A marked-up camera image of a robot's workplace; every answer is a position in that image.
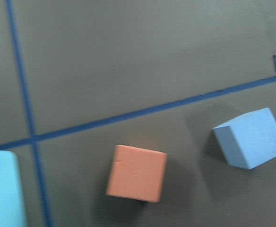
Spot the orange foam block left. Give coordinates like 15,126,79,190
106,145,167,203

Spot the brown paper table cover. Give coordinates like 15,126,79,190
0,0,276,227

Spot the blue foam block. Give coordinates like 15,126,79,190
213,108,276,169

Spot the teal foam bin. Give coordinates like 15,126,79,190
0,151,28,227

